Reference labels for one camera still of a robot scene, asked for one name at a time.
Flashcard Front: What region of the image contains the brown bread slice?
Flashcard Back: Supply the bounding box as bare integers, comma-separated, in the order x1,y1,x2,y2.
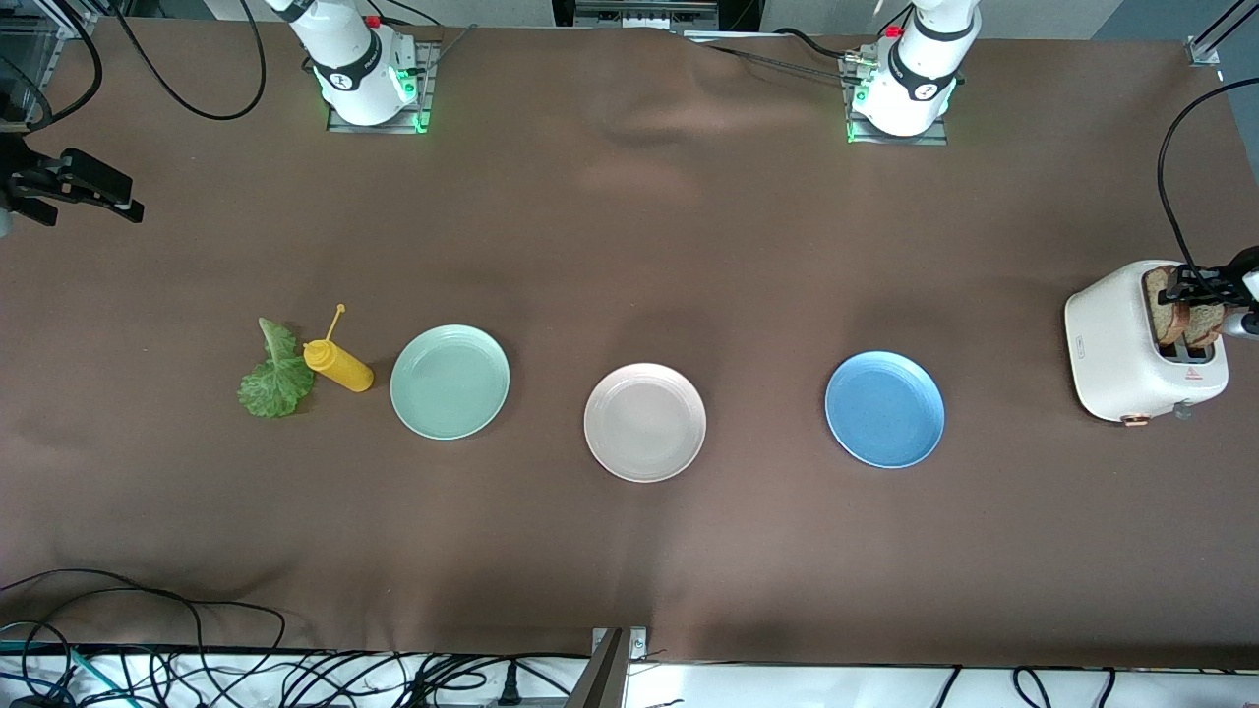
1144,265,1196,345
1190,295,1229,347

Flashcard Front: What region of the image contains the green lettuce leaf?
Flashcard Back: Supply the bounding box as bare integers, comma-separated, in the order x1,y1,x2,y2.
236,317,318,419

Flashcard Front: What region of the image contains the yellow squeeze bottle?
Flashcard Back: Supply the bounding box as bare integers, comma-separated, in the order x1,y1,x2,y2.
302,303,376,394

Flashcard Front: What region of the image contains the blue plate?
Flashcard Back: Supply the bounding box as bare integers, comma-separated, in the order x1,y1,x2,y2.
824,351,946,469

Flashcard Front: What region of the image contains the green plate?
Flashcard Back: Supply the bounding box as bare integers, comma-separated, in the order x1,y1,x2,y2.
390,324,511,441

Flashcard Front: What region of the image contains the beige plate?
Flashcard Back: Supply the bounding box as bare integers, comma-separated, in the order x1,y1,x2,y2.
583,363,707,484

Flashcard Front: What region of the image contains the white toaster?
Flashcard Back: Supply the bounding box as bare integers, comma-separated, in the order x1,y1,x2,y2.
1064,260,1230,427

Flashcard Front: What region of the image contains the black equipment box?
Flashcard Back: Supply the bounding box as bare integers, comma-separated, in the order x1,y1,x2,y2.
551,0,766,32

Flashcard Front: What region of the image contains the brown table cloth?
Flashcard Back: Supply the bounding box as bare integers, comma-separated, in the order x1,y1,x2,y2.
0,15,1259,670

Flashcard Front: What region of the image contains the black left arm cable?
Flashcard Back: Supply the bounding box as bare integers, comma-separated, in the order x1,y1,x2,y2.
1157,77,1259,274

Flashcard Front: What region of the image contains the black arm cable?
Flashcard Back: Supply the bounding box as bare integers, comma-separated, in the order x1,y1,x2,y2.
0,0,269,134
1157,77,1259,274

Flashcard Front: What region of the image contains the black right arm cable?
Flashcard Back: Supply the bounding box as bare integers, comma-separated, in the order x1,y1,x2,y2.
0,0,269,134

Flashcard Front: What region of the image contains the aluminium frame rail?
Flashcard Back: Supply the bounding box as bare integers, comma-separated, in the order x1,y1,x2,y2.
1185,0,1259,68
0,0,99,134

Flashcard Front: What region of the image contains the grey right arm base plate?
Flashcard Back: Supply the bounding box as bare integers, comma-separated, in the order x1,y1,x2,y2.
327,41,434,135

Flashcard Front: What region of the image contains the grey left arm base plate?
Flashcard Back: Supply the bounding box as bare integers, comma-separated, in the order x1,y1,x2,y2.
841,51,951,147

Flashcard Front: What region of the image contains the long black looped cable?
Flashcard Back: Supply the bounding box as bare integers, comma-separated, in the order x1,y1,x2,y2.
0,568,288,708

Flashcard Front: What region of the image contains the thin right base cable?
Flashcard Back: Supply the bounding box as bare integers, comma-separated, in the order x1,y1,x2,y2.
374,0,480,78

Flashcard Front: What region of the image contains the teal cable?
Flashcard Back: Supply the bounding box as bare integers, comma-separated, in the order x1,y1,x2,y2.
0,637,114,708

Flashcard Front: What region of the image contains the black left base cable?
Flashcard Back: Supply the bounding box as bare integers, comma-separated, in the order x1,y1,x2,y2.
689,28,891,82

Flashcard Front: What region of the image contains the tangled black cable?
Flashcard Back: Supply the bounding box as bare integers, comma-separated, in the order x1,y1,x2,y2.
128,649,591,708

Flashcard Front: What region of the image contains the grey metal bracket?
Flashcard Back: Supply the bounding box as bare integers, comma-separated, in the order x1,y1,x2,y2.
566,626,650,708

